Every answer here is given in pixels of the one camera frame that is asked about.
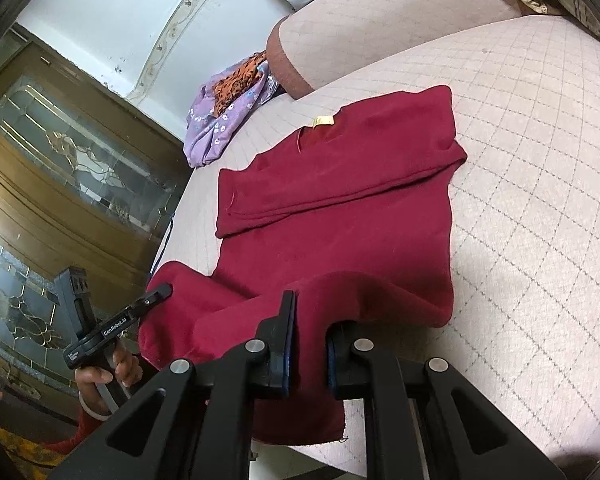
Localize dark red knit sweater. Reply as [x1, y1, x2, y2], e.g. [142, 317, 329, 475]
[138, 86, 466, 445]

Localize red sleeved left forearm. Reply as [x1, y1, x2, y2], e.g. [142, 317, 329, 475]
[43, 408, 109, 455]

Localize person's left hand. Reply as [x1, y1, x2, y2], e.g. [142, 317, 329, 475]
[74, 341, 143, 418]

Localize brown wooden glass cabinet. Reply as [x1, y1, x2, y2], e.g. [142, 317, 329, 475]
[0, 26, 189, 411]

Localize pink quilted bed cover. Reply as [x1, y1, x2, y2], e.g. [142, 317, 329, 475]
[161, 16, 600, 478]

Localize purple floral cloth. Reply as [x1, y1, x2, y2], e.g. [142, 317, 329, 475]
[183, 58, 279, 169]

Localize orange black patterned cloth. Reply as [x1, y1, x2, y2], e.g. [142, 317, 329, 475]
[212, 51, 266, 118]

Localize blue lanyard strap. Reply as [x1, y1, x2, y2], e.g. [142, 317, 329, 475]
[148, 213, 176, 276]

